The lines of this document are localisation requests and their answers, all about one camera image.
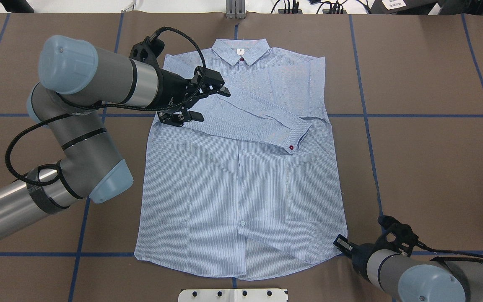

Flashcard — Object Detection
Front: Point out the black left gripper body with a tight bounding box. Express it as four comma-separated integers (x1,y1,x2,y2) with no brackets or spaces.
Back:
158,69,203,115

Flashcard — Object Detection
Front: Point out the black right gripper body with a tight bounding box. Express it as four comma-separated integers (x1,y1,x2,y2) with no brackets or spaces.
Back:
351,243,383,277

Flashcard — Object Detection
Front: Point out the light blue striped shirt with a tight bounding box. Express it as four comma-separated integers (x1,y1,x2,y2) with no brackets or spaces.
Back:
133,39,348,281

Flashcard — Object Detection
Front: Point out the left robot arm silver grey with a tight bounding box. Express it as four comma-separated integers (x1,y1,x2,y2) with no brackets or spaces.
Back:
0,27,231,240

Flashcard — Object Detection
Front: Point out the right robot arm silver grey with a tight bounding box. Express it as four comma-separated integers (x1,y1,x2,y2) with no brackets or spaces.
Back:
334,235,483,302

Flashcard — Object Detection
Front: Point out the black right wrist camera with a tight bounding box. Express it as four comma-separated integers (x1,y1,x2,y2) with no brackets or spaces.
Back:
375,215,418,257

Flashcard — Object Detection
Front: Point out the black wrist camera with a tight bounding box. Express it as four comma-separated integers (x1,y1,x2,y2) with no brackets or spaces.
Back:
129,36,165,68
375,215,418,257

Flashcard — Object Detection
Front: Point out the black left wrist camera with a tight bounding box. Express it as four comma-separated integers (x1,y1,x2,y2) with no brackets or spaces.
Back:
129,36,165,68

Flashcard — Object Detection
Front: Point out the aluminium frame post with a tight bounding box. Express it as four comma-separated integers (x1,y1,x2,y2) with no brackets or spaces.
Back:
226,0,247,20

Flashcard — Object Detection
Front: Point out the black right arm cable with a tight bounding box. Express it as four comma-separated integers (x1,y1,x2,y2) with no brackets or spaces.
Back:
418,241,483,267

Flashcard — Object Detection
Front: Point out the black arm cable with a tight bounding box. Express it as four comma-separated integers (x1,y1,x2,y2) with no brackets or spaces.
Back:
5,26,207,187
418,241,483,267

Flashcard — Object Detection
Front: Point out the white pedestal column with base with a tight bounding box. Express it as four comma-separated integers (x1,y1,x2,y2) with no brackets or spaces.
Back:
178,288,290,302

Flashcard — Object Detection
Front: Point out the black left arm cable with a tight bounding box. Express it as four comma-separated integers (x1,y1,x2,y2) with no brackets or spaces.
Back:
5,26,207,187

